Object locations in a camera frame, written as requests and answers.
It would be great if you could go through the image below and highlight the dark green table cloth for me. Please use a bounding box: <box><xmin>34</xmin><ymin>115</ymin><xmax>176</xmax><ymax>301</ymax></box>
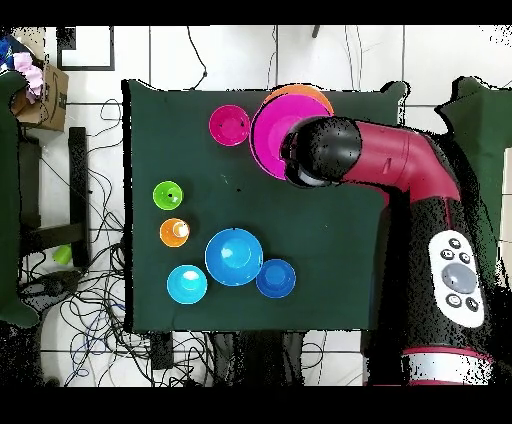
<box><xmin>121</xmin><ymin>78</ymin><xmax>409</xmax><ymax>334</ymax></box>

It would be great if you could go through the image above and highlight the large magenta bowl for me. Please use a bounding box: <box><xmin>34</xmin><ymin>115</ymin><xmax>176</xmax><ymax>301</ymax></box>
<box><xmin>249</xmin><ymin>92</ymin><xmax>333</xmax><ymax>181</ymax></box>

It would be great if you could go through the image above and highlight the medium blue bowl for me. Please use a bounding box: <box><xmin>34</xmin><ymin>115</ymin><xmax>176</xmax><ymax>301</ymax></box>
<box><xmin>204</xmin><ymin>227</ymin><xmax>265</xmax><ymax>288</ymax></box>

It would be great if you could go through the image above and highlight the small dark blue bowl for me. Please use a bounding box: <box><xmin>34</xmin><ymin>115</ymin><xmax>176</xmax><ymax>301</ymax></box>
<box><xmin>255</xmin><ymin>258</ymin><xmax>298</xmax><ymax>300</ymax></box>

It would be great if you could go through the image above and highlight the black table frame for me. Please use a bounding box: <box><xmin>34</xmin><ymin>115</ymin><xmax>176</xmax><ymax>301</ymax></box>
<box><xmin>18</xmin><ymin>126</ymin><xmax>90</xmax><ymax>270</ymax></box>

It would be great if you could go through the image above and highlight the tangle of black cables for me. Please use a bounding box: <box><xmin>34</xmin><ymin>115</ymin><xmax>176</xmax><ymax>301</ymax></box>
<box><xmin>19</xmin><ymin>97</ymin><xmax>217</xmax><ymax>387</ymax></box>

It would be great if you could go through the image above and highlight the black square frame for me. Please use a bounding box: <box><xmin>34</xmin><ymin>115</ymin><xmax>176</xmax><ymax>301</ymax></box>
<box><xmin>56</xmin><ymin>25</ymin><xmax>116</xmax><ymax>72</ymax></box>

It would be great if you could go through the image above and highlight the small green plastic object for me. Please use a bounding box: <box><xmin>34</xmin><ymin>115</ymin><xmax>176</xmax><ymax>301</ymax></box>
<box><xmin>52</xmin><ymin>244</ymin><xmax>73</xmax><ymax>266</ymax></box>

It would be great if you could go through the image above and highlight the pink cloth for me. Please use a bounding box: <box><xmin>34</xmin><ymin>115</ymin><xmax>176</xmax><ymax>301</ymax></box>
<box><xmin>13</xmin><ymin>51</ymin><xmax>44</xmax><ymax>105</ymax></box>

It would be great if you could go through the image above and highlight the green cup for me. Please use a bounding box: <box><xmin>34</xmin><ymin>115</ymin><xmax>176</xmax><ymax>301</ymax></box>
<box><xmin>152</xmin><ymin>180</ymin><xmax>185</xmax><ymax>212</ymax></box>

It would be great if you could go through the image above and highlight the black cable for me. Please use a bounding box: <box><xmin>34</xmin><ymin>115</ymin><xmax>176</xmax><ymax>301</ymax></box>
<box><xmin>186</xmin><ymin>25</ymin><xmax>208</xmax><ymax>91</ymax></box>

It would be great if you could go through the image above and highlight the large orange bowl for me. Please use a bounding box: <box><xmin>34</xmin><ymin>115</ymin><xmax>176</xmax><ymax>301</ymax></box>
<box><xmin>261</xmin><ymin>83</ymin><xmax>336</xmax><ymax>117</ymax></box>

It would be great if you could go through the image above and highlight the small light blue bowl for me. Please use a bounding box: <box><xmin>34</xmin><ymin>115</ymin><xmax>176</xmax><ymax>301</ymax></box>
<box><xmin>166</xmin><ymin>264</ymin><xmax>209</xmax><ymax>306</ymax></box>

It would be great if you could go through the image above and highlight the small crimson bowl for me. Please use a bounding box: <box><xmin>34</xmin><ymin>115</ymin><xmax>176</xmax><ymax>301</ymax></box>
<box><xmin>208</xmin><ymin>104</ymin><xmax>252</xmax><ymax>148</ymax></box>

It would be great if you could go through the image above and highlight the black stand base with knob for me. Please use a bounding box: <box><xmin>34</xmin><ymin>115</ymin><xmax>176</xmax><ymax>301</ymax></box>
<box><xmin>18</xmin><ymin>270</ymin><xmax>83</xmax><ymax>311</ymax></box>

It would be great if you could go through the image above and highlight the white box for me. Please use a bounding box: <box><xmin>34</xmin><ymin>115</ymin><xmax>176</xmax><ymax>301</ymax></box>
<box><xmin>499</xmin><ymin>146</ymin><xmax>512</xmax><ymax>289</ymax></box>

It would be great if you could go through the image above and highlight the cardboard box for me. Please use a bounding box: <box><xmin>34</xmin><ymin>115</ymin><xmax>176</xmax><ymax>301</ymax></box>
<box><xmin>10</xmin><ymin>59</ymin><xmax>70</xmax><ymax>133</ymax></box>

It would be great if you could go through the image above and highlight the orange cup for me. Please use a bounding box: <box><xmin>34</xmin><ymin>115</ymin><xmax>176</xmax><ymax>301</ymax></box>
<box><xmin>158</xmin><ymin>217</ymin><xmax>192</xmax><ymax>249</ymax></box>

